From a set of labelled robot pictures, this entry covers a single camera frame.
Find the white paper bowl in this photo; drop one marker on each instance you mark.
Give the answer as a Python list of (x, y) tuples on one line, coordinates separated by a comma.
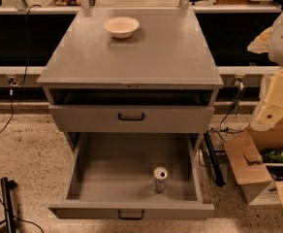
[(121, 27)]

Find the closed grey upper drawer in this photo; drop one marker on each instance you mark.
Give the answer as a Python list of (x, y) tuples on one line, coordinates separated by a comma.
[(131, 119)]

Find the black bar on floor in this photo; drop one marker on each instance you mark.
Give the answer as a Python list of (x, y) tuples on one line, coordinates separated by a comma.
[(215, 165)]

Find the brown cardboard box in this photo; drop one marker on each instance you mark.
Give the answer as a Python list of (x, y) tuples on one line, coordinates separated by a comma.
[(244, 153)]

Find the open grey middle drawer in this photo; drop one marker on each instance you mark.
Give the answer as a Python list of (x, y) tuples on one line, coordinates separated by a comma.
[(112, 178)]

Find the grey wooden drawer cabinet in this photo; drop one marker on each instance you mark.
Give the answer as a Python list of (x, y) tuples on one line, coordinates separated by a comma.
[(165, 62)]

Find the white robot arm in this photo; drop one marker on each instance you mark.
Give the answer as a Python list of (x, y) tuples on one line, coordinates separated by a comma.
[(269, 111)]

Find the silver redbull can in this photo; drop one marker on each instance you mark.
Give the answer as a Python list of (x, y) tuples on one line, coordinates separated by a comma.
[(160, 177)]

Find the black stand bottom left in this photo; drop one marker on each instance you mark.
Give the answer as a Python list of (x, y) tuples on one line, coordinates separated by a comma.
[(7, 217)]

